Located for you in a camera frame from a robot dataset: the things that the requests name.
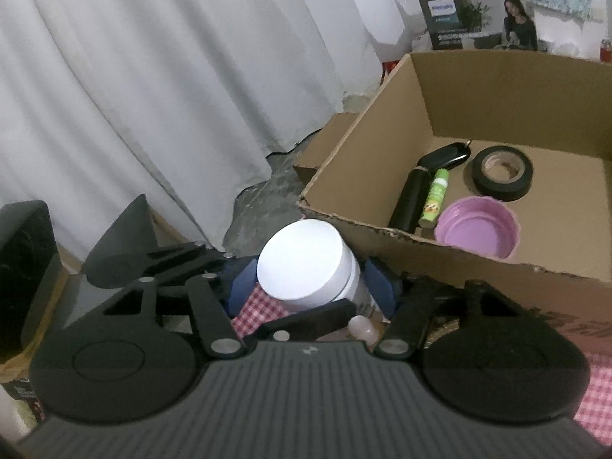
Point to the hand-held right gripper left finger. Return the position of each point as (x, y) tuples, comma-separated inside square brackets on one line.
[(238, 291)]

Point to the red bottle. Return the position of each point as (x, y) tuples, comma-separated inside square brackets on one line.
[(605, 50)]

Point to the printed carton with orange top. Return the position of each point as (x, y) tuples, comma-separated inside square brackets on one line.
[(444, 14)]

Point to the white jar with white lid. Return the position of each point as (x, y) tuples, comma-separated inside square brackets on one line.
[(301, 258)]

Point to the small pink bottle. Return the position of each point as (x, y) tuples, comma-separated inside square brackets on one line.
[(361, 327)]

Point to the dark printed packet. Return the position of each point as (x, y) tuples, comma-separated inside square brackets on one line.
[(24, 401)]

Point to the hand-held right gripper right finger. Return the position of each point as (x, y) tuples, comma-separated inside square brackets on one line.
[(382, 287)]

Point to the red packet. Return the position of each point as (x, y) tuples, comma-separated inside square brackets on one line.
[(389, 68)]

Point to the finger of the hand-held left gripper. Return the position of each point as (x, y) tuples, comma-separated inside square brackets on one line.
[(311, 320), (181, 256)]

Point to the white curtain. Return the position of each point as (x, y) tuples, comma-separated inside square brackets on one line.
[(143, 81)]

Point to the brown cardboard box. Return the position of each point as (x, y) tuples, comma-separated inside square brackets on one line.
[(526, 105)]

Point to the small green tube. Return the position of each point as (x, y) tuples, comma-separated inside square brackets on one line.
[(435, 196)]

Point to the purple plastic lid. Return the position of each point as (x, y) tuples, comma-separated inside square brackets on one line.
[(478, 229)]

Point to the black key fob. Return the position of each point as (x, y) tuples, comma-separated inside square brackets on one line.
[(447, 154)]

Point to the black tape roll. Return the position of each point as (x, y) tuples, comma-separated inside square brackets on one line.
[(497, 192)]

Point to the white plastic bag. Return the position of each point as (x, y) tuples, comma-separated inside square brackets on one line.
[(571, 48)]

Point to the black cylindrical bottle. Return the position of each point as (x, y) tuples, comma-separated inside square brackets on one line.
[(411, 196)]

